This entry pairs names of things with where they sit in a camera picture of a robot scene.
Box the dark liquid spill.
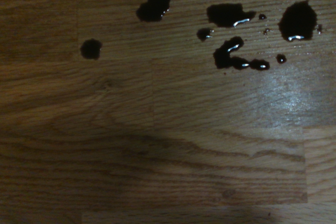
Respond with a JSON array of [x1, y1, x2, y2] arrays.
[[79, 0, 323, 71]]

